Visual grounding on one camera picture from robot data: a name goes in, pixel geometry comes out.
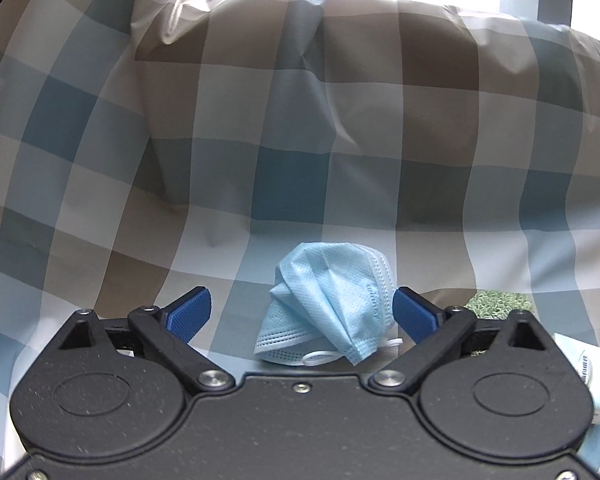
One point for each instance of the small white tissue packet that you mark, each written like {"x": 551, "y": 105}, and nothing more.
{"x": 585, "y": 359}

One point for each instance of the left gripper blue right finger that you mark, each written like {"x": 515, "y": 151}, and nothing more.
{"x": 438, "y": 335}

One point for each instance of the light blue face mask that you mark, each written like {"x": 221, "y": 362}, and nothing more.
{"x": 330, "y": 301}

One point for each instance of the checkered plaid cloth cover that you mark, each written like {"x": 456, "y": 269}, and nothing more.
{"x": 149, "y": 146}

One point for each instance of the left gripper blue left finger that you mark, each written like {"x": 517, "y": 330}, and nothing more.
{"x": 165, "y": 333}

